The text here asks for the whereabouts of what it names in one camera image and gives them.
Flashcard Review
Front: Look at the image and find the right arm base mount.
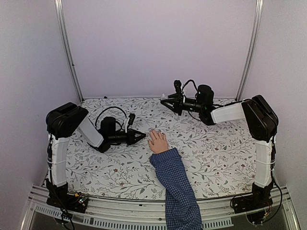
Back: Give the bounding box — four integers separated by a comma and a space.
230, 182, 273, 214

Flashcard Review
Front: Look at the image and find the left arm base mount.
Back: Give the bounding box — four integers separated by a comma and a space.
47, 183, 88, 213

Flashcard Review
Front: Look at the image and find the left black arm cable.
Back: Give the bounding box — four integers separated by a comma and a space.
94, 106, 128, 127

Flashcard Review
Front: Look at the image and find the person's bare hand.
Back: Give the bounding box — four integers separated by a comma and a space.
148, 129, 169, 154

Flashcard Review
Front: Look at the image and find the blue checkered sleeve forearm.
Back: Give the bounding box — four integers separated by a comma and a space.
150, 148, 202, 230

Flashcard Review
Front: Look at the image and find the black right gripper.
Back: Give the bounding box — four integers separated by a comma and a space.
161, 93, 204, 116

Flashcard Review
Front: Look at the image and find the clear nail polish bottle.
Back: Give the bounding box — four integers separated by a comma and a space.
161, 93, 168, 100

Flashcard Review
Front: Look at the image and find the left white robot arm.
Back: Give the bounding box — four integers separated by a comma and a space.
46, 103, 146, 212

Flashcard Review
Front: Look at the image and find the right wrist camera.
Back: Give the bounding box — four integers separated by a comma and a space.
174, 80, 184, 101

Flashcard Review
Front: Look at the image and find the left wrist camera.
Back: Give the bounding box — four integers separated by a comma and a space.
124, 113, 135, 133

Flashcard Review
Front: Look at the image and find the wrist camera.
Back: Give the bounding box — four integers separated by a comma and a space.
124, 113, 135, 133
174, 80, 184, 101

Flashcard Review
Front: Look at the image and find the aluminium frame post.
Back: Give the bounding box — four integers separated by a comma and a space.
235, 0, 264, 101
54, 0, 84, 102

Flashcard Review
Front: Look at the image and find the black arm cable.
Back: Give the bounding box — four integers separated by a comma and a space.
94, 106, 128, 127
182, 79, 200, 93

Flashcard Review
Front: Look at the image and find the left aluminium frame post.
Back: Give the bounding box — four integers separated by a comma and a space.
54, 0, 84, 102

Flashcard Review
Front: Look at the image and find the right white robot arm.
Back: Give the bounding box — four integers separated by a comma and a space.
161, 80, 279, 209

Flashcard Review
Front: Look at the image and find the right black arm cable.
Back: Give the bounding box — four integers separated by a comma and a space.
182, 79, 200, 93

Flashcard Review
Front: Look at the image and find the front aluminium rail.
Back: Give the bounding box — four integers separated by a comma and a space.
20, 185, 302, 230

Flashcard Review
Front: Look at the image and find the right aluminium frame post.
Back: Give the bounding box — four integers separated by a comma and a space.
235, 0, 264, 101

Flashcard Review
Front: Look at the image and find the floral patterned table mat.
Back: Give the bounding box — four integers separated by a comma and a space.
47, 97, 272, 201

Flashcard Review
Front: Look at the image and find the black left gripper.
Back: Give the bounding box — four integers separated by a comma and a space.
109, 128, 146, 146

